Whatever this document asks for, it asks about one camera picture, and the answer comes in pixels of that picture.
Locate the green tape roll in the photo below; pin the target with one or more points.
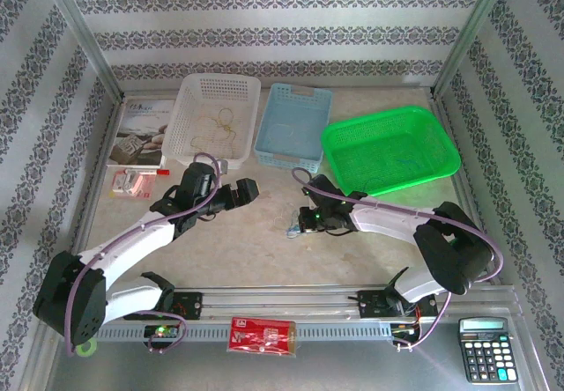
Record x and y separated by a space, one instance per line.
90 352

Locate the light blue plastic basket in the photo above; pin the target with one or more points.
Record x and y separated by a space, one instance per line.
304 105

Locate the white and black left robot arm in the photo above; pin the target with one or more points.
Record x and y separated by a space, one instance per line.
132 241

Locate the red foil packet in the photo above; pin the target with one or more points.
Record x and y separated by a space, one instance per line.
262 336

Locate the pink packaged stationery item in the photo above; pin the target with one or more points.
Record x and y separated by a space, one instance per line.
132 185

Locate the black desk calculator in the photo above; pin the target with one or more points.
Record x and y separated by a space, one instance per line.
487 360

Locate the pile of rubber bands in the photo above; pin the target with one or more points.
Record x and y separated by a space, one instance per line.
291 229

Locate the green perforated plastic basket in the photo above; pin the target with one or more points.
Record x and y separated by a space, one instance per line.
396 144

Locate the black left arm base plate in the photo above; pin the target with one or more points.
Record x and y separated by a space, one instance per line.
189 305

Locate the aluminium mounting rail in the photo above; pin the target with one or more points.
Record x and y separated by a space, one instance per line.
282 298

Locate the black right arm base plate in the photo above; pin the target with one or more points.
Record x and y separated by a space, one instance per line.
372 305

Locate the white marker with red cap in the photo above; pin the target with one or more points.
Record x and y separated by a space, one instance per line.
164 172

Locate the left controller board with LEDs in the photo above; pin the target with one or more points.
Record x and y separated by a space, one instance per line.
161 331

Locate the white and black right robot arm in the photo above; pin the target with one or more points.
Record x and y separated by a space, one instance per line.
388 221

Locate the white perforated plastic basket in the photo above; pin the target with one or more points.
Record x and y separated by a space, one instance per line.
211 100

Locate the printed booklet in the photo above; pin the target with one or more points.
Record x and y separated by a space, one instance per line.
138 131

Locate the aluminium frame post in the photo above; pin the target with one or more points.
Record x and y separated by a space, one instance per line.
83 34
470 34

